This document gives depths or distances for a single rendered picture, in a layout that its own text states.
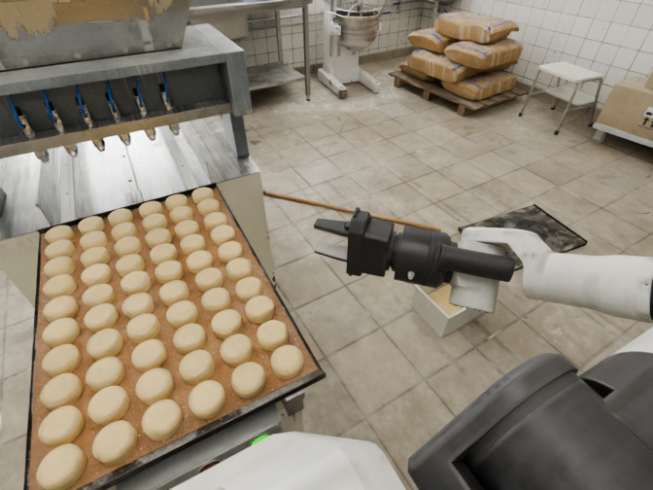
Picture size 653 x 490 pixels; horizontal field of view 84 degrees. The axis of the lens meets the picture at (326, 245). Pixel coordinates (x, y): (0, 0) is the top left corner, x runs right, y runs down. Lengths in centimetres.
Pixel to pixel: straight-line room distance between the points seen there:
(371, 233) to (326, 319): 124
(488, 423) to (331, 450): 9
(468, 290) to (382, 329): 121
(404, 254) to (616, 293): 25
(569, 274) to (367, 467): 38
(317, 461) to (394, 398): 140
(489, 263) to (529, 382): 31
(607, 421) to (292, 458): 16
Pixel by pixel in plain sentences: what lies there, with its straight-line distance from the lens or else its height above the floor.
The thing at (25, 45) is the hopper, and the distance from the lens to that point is 106.
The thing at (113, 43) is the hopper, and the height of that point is 121.
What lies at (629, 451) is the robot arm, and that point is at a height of 124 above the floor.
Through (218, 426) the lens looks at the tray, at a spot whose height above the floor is 92.
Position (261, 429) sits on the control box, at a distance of 64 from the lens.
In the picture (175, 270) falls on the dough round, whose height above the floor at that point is 92.
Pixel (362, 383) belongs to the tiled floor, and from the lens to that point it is 161.
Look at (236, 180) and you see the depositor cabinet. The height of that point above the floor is 83.
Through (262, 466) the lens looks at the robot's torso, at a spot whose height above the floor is 122.
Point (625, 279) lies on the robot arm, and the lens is 51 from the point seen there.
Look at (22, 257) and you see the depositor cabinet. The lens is 123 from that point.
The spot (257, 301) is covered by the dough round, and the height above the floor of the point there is 92.
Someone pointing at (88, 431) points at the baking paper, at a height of 90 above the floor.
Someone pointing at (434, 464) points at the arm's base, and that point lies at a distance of 25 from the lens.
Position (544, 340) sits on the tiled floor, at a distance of 197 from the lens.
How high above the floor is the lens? 143
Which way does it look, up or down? 42 degrees down
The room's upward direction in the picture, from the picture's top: straight up
